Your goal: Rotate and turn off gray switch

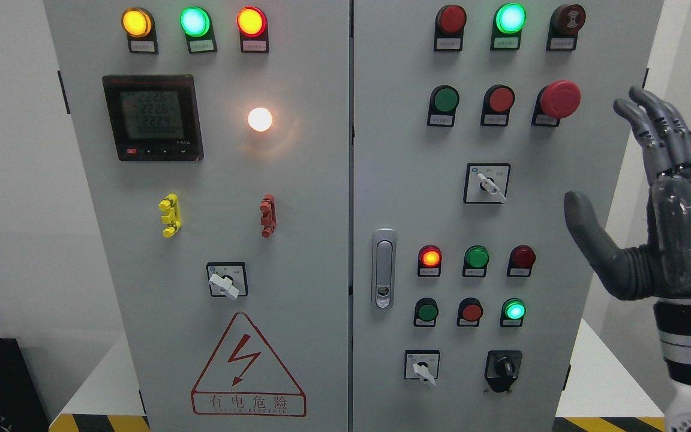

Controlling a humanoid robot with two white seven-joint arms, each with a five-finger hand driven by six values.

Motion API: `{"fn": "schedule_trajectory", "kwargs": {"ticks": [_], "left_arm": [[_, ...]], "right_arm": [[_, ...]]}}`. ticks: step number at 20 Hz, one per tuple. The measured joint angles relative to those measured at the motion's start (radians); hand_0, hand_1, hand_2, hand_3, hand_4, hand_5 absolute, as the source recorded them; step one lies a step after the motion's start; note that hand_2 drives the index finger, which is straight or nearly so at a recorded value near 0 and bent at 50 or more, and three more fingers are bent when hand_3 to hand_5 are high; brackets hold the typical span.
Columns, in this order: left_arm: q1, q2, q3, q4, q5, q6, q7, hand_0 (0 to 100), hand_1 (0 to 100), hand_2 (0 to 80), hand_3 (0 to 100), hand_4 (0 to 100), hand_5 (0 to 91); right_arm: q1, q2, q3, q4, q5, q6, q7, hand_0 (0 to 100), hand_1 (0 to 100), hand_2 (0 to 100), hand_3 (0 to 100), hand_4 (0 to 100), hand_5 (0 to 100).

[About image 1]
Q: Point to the gray robotic hand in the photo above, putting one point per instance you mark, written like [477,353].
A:
[662,266]

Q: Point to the gray rotary switch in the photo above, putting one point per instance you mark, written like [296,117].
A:
[486,183]
[422,365]

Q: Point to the red emergency stop button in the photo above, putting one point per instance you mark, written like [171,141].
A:
[555,101]

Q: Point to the lit green button lower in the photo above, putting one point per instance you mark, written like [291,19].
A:
[512,313]

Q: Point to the green indicator light middle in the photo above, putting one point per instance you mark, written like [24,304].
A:
[476,261]

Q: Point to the red push button upper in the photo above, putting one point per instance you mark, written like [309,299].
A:
[497,104]

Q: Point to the red push button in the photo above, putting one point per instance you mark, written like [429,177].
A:
[470,312]
[497,104]

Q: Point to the dark red buzzer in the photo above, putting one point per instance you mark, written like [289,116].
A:
[564,26]

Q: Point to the red push button lower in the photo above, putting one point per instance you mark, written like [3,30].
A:
[470,312]

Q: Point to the lit red indicator light middle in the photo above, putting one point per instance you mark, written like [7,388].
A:
[429,261]

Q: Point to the green lit indicator light top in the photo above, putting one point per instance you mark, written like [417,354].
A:
[507,26]

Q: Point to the green push button upper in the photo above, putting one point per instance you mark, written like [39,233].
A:
[443,102]

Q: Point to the green push button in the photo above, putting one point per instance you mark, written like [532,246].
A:
[426,312]
[443,102]

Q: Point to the green push button lower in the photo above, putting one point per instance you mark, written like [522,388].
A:
[426,312]

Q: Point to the dark red indicator light top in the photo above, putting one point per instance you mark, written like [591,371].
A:
[449,26]

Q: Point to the gray electrical cabinet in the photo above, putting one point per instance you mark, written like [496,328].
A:
[349,152]

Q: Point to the red terminal clip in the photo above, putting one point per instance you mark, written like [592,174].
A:
[268,216]

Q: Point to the white glowing indicator light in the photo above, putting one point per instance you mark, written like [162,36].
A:
[260,119]

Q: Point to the red electric warning sticker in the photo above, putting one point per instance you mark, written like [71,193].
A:
[245,377]

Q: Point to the red indicator light left door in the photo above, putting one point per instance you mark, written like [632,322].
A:
[253,30]

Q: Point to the yellow terminal clip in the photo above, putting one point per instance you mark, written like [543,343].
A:
[171,215]

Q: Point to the green indicator light left door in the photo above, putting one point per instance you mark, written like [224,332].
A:
[198,30]

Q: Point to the black digital power meter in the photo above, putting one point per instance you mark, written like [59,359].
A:
[154,118]

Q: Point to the yellow indicator light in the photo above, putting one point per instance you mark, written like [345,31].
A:
[139,26]

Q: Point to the black selector switch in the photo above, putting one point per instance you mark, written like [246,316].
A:
[502,369]

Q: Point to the gray rotary switch bottom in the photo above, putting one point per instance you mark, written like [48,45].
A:
[422,365]

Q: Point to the silver door latch handle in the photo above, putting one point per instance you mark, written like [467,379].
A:
[383,267]

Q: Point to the gray rotary switch left door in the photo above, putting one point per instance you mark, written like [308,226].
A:
[227,279]

